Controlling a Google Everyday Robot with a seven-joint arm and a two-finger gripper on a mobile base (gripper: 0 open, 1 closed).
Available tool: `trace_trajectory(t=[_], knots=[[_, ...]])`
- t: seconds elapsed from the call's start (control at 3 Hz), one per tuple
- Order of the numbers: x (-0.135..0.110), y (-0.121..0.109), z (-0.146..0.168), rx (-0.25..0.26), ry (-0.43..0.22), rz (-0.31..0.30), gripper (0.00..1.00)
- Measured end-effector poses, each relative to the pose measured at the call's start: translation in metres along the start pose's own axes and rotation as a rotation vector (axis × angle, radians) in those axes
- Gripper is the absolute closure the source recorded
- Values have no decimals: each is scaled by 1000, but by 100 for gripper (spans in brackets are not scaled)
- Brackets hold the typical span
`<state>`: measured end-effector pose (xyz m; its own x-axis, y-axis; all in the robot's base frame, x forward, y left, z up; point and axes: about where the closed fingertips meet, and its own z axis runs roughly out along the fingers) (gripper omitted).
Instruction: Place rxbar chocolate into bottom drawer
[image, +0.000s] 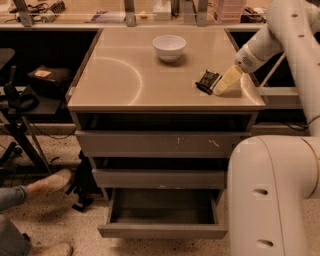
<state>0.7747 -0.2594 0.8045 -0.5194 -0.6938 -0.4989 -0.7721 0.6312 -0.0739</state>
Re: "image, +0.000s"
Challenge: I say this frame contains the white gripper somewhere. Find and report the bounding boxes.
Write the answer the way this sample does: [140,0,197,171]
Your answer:
[213,43,266,96]

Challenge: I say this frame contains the black chocolate rxbar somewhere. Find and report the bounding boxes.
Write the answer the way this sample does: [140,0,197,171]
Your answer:
[196,70,222,95]

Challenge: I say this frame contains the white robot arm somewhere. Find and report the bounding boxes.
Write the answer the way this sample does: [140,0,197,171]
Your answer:
[227,0,320,256]

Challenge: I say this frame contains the grey drawer cabinet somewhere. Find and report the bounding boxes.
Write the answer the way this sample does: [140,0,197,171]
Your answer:
[64,25,267,201]

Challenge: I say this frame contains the top grey drawer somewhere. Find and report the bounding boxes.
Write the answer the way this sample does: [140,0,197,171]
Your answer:
[76,113,253,158]

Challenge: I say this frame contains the grey drawer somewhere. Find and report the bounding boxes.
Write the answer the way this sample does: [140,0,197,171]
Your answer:
[98,188,228,239]
[92,158,228,189]
[76,113,253,158]

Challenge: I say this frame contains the middle grey drawer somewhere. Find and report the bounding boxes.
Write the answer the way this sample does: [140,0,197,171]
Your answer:
[92,158,228,189]

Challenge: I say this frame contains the bottom grey drawer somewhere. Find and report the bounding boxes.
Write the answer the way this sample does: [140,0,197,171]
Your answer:
[98,188,228,239]

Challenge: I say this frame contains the pink stacked bins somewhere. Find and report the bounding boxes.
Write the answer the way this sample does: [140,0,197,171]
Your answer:
[212,0,246,24]

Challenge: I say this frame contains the white ceramic bowl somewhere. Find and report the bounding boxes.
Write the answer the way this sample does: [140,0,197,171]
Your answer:
[153,35,186,62]

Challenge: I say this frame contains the white box on bench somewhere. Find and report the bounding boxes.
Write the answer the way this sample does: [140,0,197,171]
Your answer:
[153,0,171,21]

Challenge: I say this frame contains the black bag with label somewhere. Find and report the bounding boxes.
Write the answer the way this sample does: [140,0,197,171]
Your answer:
[27,65,73,99]

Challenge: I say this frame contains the black headphones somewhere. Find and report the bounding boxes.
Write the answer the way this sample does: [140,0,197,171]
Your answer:
[4,83,39,112]

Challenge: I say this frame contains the tan shoe lower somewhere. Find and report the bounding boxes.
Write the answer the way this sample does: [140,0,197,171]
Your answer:
[32,243,73,256]

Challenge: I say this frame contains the blue jeans leg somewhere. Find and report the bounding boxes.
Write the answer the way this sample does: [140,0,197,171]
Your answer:
[0,186,32,256]

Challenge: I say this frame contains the black stand frame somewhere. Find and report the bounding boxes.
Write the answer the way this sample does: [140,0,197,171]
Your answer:
[0,48,51,173]

